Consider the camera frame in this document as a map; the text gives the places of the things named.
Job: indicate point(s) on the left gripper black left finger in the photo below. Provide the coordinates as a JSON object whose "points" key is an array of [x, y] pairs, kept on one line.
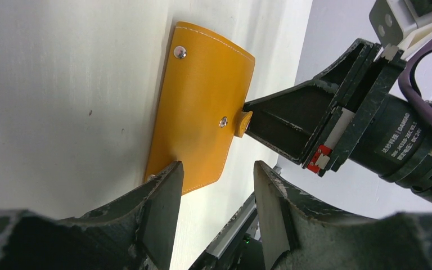
{"points": [[135, 231]]}

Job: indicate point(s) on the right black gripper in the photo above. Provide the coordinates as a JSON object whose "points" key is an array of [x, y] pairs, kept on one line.
{"points": [[346, 112]]}

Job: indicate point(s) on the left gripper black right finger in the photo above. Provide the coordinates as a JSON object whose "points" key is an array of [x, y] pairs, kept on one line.
{"points": [[299, 231]]}

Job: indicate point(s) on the yellow leather card holder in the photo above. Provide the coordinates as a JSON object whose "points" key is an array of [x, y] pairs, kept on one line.
{"points": [[200, 110]]}

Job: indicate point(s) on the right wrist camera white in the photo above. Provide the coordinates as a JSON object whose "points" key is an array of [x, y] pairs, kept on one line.
{"points": [[405, 24]]}

